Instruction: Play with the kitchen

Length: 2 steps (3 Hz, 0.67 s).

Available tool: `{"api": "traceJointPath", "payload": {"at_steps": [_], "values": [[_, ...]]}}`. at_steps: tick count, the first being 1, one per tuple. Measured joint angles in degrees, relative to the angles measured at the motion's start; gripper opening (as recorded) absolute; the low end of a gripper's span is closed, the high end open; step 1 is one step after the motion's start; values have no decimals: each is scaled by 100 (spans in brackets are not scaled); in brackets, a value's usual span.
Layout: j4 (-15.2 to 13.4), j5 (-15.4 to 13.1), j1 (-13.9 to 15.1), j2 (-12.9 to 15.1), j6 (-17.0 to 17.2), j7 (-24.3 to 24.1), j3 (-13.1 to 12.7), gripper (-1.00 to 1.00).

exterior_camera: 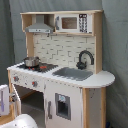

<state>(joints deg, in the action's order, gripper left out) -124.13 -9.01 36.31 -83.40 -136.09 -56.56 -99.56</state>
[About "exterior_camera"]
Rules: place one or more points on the white toy microwave door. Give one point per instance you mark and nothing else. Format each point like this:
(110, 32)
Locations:
(73, 23)

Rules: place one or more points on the white toy oven door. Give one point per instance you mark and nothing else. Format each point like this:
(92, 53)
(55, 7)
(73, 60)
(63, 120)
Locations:
(17, 102)

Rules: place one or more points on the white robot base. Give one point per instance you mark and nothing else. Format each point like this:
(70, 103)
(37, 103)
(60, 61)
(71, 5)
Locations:
(21, 121)

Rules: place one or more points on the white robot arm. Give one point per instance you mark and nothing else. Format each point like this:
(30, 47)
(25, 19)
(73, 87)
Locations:
(7, 100)

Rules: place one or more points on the wooden toy kitchen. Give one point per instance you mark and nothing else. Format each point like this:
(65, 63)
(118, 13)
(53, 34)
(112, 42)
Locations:
(62, 49)

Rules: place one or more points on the black toy faucet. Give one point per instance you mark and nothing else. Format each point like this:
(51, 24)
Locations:
(80, 64)

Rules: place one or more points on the grey toy sink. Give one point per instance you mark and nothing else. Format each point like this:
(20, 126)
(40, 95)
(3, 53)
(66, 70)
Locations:
(72, 73)

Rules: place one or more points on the black toy stovetop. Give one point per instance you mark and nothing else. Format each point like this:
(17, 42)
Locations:
(41, 67)

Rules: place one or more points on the silver toy pot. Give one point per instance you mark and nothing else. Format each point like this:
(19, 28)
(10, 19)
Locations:
(31, 61)

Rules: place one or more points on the right red stove knob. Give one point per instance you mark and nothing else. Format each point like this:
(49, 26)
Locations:
(34, 83)

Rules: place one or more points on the grey ice dispenser panel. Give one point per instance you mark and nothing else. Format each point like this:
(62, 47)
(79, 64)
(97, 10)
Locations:
(63, 106)

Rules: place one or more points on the white cupboard door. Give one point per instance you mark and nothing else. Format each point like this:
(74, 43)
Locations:
(75, 95)

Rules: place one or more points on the grey range hood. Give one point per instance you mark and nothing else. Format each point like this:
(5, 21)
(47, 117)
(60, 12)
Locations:
(39, 25)

